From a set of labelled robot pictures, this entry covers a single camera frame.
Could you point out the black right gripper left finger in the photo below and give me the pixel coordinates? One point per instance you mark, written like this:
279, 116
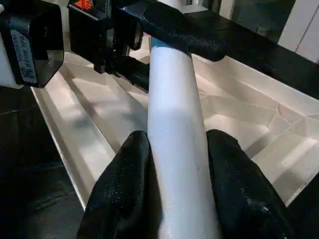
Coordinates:
122, 199

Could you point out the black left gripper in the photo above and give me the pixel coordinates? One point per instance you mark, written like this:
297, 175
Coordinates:
99, 30

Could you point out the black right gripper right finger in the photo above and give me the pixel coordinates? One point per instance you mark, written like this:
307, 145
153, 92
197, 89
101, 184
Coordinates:
244, 199

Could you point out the white plastic table leg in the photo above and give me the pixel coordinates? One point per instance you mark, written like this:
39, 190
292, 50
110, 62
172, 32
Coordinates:
177, 124

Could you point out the white plastic table top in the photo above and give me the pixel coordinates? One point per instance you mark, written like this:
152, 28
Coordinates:
99, 114

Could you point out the white glass door cabinet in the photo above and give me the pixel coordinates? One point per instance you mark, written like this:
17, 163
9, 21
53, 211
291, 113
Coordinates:
304, 25

